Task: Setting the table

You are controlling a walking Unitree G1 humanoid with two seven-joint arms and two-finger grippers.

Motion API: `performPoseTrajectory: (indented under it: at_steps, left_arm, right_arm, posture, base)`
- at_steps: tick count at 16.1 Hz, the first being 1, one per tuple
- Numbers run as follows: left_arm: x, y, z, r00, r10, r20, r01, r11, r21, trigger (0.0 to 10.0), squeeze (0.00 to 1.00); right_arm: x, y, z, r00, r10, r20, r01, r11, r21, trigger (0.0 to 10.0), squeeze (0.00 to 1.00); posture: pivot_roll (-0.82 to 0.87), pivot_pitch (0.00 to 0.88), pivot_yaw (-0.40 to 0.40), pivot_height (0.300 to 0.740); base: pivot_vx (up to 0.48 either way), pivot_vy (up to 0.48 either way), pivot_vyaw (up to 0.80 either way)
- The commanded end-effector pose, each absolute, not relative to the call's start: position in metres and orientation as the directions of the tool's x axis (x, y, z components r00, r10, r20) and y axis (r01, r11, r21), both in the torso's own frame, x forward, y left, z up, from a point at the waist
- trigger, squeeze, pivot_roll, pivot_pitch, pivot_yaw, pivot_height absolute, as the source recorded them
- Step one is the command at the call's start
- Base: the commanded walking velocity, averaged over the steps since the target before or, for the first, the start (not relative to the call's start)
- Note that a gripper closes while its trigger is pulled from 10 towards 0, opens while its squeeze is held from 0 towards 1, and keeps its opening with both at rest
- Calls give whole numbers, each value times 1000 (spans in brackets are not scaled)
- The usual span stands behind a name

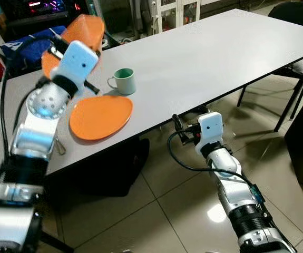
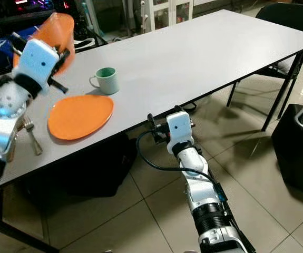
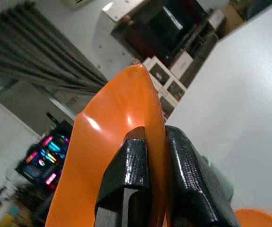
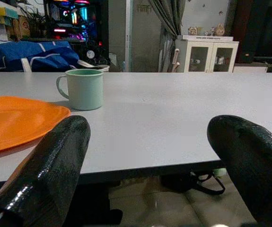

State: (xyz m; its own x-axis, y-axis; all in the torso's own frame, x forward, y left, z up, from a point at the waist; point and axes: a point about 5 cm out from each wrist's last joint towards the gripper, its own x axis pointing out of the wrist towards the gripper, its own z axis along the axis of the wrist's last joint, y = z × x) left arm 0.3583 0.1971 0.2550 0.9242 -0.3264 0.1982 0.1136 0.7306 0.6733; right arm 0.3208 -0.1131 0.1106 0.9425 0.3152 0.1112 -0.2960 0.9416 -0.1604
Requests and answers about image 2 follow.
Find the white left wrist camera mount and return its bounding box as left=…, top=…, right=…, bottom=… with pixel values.
left=16, top=38, right=61, bottom=87

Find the orange plate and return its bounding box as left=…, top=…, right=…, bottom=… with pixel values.
left=47, top=94, right=115, bottom=141

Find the orange bowl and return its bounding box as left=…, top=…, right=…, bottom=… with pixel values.
left=13, top=12, right=76, bottom=74

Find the green mug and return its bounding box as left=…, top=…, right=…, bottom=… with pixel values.
left=90, top=67, right=120, bottom=96

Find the white metal rack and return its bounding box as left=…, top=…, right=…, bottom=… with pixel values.
left=122, top=0, right=194, bottom=32

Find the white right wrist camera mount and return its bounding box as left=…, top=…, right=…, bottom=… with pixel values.
left=165, top=110, right=194, bottom=155

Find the black computer case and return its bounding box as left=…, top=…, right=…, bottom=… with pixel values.
left=4, top=0, right=73, bottom=22

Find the black bin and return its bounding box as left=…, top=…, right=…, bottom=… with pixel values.
left=271, top=104, right=303, bottom=201

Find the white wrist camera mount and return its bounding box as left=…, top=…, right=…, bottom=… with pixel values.
left=165, top=110, right=194, bottom=155
left=16, top=38, right=61, bottom=87

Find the grey table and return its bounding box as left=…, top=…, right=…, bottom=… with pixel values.
left=0, top=9, right=303, bottom=186

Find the blue bag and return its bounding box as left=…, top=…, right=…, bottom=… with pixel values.
left=0, top=26, right=38, bottom=74

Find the black chair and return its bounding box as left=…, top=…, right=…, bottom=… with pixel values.
left=228, top=3, right=303, bottom=132

